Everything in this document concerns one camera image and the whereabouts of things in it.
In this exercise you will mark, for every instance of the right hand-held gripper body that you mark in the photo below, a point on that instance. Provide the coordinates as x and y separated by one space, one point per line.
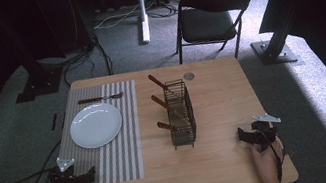
264 131

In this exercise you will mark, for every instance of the small black floor strip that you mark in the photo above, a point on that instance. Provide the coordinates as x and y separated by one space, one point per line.
63 120
54 122

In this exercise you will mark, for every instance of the grey striped placemat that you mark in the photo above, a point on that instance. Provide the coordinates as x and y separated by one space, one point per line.
119 160

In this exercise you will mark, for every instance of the round grey table grommet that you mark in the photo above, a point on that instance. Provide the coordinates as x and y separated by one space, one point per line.
188 76

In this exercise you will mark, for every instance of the person's right hand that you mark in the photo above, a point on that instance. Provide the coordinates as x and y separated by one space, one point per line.
267 164

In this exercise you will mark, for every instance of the black metal stand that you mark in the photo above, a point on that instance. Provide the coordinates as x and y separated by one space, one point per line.
37 79

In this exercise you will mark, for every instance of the black stand with base plate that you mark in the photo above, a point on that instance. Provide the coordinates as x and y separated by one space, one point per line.
275 51

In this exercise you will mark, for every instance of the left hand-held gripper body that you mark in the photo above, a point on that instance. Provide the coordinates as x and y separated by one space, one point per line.
65 180

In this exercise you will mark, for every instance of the white round plate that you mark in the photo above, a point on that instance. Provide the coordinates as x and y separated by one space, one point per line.
96 126

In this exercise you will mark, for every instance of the black folding chair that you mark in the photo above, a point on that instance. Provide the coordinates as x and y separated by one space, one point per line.
206 23

